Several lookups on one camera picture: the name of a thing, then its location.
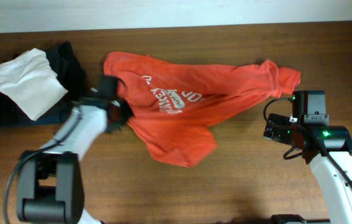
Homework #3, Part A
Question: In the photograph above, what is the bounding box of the orange printed t-shirt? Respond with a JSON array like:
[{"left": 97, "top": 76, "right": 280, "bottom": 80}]
[{"left": 103, "top": 52, "right": 301, "bottom": 167}]

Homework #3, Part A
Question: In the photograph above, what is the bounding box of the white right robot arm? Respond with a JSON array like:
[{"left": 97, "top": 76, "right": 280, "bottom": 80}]
[{"left": 263, "top": 111, "right": 352, "bottom": 223}]

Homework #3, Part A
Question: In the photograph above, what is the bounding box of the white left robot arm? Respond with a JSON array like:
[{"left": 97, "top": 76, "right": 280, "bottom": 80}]
[{"left": 15, "top": 98, "right": 133, "bottom": 224}]

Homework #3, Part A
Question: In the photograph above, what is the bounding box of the white folded cloth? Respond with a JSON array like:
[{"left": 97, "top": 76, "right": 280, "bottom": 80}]
[{"left": 0, "top": 49, "right": 68, "bottom": 121}]

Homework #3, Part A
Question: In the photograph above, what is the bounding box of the black folded garment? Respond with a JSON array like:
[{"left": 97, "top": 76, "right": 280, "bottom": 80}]
[{"left": 0, "top": 42, "right": 88, "bottom": 128}]

